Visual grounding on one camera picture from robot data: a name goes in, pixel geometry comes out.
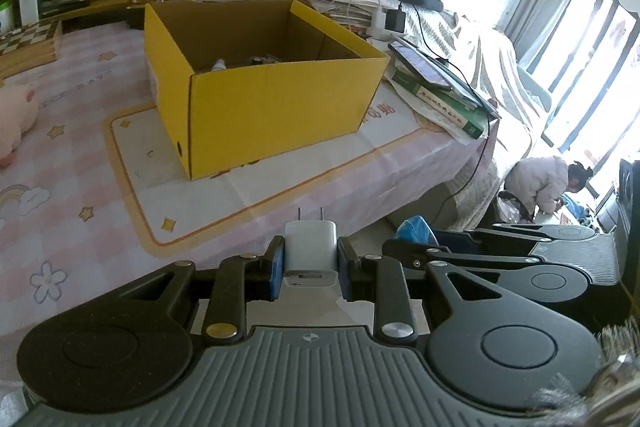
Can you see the blue packet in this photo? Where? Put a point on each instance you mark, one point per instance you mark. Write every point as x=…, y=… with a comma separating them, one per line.
x=415, y=229

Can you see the tablet with dark screen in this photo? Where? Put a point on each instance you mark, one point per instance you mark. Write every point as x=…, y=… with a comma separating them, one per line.
x=430, y=69

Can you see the black power adapter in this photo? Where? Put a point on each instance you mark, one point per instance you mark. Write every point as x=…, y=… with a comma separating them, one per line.
x=395, y=21

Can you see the small white bottle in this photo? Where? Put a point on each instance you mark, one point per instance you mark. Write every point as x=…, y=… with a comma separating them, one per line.
x=219, y=65

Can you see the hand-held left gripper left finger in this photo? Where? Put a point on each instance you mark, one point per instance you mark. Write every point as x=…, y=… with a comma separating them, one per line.
x=277, y=267

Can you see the black flat case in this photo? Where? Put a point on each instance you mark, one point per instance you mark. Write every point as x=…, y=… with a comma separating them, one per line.
x=62, y=2

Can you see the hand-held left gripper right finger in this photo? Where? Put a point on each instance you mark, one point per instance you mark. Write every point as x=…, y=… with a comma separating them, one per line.
x=344, y=267

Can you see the white charger plug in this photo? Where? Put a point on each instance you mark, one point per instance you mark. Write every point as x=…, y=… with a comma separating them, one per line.
x=310, y=247

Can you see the white tub green lid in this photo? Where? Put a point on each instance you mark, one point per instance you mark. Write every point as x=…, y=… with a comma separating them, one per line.
x=6, y=17

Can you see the person's fuzzy grey clothing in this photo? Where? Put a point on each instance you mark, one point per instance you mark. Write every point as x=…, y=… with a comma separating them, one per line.
x=615, y=372

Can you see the light patterned sofa cover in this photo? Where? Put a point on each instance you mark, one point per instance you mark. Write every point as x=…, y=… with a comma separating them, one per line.
x=500, y=67

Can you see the thick green book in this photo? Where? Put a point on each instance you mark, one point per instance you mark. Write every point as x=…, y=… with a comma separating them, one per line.
x=440, y=109

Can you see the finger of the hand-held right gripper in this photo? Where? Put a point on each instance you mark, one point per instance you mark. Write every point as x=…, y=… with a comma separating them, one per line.
x=450, y=241
x=410, y=252

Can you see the stack of papers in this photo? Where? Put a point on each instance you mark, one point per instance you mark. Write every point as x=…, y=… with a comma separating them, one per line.
x=340, y=4

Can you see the pink plush toy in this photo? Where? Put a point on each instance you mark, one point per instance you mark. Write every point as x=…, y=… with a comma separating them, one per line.
x=15, y=122

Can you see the pink checked cloth desktop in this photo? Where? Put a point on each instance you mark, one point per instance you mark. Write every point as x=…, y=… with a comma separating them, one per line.
x=75, y=167

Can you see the grey purple wrist watch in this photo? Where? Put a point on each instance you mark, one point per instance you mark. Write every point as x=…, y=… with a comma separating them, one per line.
x=265, y=59

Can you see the wooden chessboard box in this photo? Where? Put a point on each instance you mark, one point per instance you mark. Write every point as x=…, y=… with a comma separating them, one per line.
x=30, y=47

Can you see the yellow cardboard box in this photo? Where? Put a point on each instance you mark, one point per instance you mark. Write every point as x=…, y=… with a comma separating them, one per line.
x=275, y=117

